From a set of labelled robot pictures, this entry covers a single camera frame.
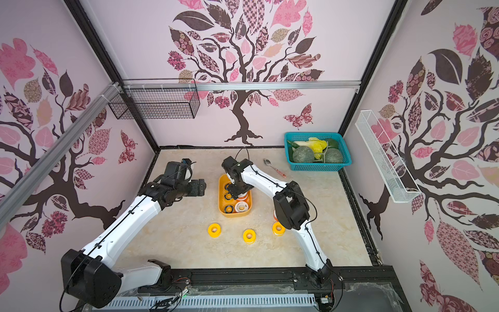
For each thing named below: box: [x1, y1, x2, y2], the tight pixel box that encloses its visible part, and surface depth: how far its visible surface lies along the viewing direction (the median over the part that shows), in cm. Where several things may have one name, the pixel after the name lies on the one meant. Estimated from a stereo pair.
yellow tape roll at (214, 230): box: [207, 222, 222, 239], surface depth 87 cm
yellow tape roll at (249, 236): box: [243, 228, 257, 246], surface depth 85 cm
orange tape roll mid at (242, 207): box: [234, 200, 249, 213], surface depth 94 cm
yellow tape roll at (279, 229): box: [272, 221, 286, 237], surface depth 87 cm
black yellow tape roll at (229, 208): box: [224, 204, 235, 214], surface depth 94 cm
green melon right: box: [324, 148, 344, 164], surface depth 105 cm
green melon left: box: [292, 145, 315, 164], surface depth 102 cm
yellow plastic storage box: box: [218, 173, 253, 218], surface depth 94 cm
